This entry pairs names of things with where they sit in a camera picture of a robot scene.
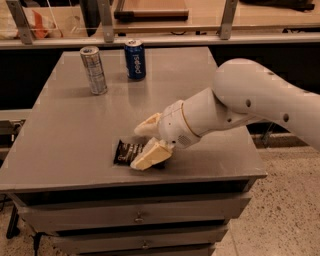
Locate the grey bottom drawer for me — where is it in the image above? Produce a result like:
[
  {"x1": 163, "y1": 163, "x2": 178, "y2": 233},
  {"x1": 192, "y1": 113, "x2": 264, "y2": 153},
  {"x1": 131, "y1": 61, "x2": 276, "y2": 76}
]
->
[{"x1": 79, "y1": 244, "x2": 215, "y2": 256}]

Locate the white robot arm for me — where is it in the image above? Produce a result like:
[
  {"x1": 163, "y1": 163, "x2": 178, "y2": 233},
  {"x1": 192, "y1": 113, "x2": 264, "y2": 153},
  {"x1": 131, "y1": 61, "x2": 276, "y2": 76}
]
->
[{"x1": 130, "y1": 59, "x2": 320, "y2": 170}]

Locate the blue pepsi can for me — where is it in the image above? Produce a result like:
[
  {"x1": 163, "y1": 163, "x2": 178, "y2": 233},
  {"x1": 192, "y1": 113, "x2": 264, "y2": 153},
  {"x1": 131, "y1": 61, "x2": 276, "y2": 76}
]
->
[{"x1": 124, "y1": 39, "x2": 146, "y2": 80}]

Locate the silver energy drink can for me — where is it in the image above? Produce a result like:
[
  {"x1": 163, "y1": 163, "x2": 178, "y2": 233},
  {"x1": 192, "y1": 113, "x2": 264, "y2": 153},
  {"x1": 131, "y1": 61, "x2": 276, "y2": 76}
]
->
[{"x1": 80, "y1": 46, "x2": 107, "y2": 95}]

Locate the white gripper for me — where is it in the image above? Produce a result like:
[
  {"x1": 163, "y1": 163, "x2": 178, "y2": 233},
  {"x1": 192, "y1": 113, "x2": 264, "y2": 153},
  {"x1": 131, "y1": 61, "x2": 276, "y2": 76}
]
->
[{"x1": 130, "y1": 100, "x2": 200, "y2": 171}]

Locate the grey metal railing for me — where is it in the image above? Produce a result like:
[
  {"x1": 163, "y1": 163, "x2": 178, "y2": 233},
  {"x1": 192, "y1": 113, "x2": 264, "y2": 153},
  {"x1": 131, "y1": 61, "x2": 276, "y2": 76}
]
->
[{"x1": 0, "y1": 0, "x2": 320, "y2": 50}]

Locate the grey top drawer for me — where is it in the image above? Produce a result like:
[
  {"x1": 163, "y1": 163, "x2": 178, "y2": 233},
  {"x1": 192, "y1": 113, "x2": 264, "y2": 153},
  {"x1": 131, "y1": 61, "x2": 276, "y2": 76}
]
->
[{"x1": 18, "y1": 193, "x2": 251, "y2": 233}]

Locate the grey middle drawer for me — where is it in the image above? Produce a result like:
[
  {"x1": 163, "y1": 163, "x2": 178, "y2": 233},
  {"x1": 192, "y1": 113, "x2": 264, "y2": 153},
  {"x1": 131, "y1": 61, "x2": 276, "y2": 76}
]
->
[{"x1": 53, "y1": 225, "x2": 228, "y2": 254}]

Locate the wooden framed tray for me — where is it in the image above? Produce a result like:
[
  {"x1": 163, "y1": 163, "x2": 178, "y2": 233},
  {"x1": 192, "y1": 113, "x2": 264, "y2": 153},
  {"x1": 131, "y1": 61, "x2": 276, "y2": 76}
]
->
[{"x1": 114, "y1": 0, "x2": 189, "y2": 20}]

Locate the grey drawer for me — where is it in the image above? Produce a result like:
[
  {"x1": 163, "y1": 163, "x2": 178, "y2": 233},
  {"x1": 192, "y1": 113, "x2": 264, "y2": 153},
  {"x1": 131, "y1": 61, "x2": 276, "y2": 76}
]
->
[
  {"x1": 18, "y1": 193, "x2": 251, "y2": 233},
  {"x1": 79, "y1": 244, "x2": 215, "y2": 256},
  {"x1": 53, "y1": 225, "x2": 228, "y2": 254}
]

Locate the black rxbar chocolate wrapper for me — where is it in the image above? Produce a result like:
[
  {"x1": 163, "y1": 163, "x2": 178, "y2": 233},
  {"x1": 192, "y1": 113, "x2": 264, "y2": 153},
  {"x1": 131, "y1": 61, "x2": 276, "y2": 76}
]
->
[{"x1": 113, "y1": 140, "x2": 146, "y2": 166}]

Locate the white and orange bag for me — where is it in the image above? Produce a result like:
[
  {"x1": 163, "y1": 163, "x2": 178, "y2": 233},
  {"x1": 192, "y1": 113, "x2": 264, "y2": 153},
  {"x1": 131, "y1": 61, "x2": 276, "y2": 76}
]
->
[{"x1": 0, "y1": 0, "x2": 56, "y2": 40}]

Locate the black table leg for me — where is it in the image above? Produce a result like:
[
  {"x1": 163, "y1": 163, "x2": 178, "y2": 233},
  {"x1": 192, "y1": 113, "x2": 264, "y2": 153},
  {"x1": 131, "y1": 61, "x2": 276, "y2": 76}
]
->
[{"x1": 6, "y1": 207, "x2": 20, "y2": 239}]

